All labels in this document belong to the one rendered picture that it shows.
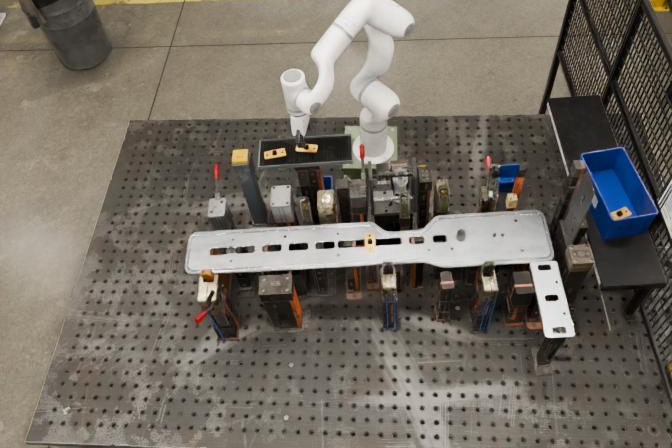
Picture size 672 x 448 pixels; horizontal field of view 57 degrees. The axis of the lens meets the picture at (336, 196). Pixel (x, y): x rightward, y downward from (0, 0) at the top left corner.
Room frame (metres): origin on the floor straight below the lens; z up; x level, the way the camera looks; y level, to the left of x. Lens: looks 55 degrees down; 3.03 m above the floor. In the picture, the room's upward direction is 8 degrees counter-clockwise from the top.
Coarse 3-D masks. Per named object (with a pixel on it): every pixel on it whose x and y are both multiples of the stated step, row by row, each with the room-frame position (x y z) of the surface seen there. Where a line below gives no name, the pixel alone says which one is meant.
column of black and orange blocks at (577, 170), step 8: (576, 160) 1.31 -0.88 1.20; (576, 168) 1.27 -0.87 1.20; (584, 168) 1.27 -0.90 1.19; (568, 176) 1.31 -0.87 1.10; (576, 176) 1.27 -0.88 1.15; (568, 184) 1.29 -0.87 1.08; (576, 184) 1.27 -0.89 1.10; (568, 192) 1.27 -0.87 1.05; (560, 200) 1.30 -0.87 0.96; (568, 200) 1.27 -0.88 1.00; (560, 208) 1.28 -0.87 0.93; (560, 216) 1.27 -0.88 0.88; (552, 224) 1.30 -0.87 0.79; (552, 232) 1.29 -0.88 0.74; (552, 240) 1.27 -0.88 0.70
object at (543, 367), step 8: (552, 328) 0.78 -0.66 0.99; (560, 328) 0.78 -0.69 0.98; (544, 344) 0.77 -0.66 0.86; (552, 344) 0.75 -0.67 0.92; (560, 344) 0.75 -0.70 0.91; (536, 352) 0.80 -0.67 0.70; (544, 352) 0.75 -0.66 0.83; (552, 352) 0.76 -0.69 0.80; (536, 360) 0.77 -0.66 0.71; (544, 360) 0.75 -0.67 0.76; (536, 368) 0.74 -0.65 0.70; (544, 368) 0.74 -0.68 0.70; (552, 368) 0.73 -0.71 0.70
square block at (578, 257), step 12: (576, 252) 1.01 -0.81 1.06; (588, 252) 1.01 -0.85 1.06; (564, 264) 1.02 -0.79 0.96; (576, 264) 0.97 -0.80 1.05; (588, 264) 0.97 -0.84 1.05; (564, 276) 0.99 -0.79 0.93; (576, 276) 0.97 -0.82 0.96; (564, 288) 0.97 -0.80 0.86; (576, 288) 0.97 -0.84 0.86; (552, 300) 1.00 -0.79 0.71
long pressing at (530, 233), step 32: (352, 224) 1.30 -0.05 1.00; (448, 224) 1.24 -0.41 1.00; (480, 224) 1.22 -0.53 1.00; (512, 224) 1.20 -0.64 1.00; (544, 224) 1.18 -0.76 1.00; (192, 256) 1.26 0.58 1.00; (224, 256) 1.24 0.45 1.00; (256, 256) 1.22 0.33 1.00; (288, 256) 1.20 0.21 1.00; (320, 256) 1.18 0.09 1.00; (352, 256) 1.16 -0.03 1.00; (384, 256) 1.14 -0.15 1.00; (416, 256) 1.12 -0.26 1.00; (448, 256) 1.10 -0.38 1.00; (480, 256) 1.08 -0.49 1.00; (512, 256) 1.07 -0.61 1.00; (544, 256) 1.05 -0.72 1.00
